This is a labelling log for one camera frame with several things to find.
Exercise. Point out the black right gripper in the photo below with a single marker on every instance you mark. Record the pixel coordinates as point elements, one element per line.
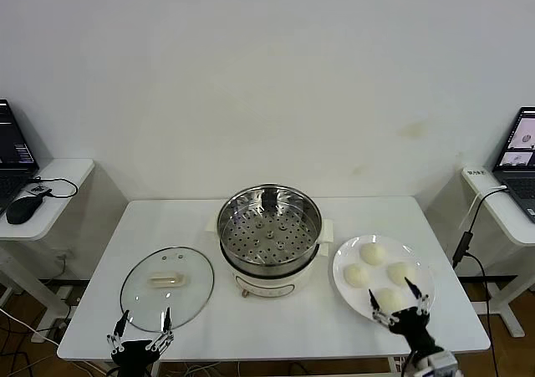
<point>411,327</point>

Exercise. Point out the white round plate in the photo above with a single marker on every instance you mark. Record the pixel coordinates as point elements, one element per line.
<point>355,299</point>

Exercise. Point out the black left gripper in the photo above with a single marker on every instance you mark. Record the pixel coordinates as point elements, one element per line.
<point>134,352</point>

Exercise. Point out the white table leg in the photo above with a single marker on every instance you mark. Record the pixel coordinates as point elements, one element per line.
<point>156,369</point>
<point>393,366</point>

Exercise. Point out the black open laptop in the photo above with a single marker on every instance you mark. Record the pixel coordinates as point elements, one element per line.
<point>12,151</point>
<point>518,184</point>

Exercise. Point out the glass pot lid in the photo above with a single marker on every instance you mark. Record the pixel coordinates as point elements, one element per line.
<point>184,302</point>

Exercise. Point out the white steamed baozi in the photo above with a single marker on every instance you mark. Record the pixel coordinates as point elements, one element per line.
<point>356,274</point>
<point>390,301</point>
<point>399,271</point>
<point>373,253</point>

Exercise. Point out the grey floor power strip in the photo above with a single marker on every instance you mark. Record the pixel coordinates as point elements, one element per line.
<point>62,323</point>

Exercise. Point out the black computer mouse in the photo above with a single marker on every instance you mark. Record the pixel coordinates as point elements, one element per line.
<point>23,210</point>

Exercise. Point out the white electric cooker base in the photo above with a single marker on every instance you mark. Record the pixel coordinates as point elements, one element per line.
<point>271,283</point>

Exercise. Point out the white side table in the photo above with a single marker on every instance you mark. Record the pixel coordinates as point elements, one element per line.
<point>514,226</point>
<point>62,172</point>

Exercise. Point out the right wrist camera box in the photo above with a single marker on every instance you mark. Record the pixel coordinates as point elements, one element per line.
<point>443,362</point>

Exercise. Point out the steel perforated steamer basket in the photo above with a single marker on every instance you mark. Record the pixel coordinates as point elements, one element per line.
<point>267,243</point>

